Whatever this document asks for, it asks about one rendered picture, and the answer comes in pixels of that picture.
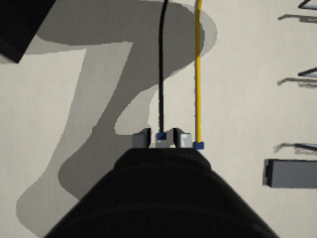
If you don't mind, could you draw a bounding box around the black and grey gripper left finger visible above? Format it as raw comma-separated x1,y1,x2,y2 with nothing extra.
132,128,152,148

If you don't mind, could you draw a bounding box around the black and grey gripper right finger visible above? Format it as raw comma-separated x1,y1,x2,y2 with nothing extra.
173,128,192,148

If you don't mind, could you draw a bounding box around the white network cable plug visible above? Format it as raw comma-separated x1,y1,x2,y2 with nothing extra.
193,142,204,155

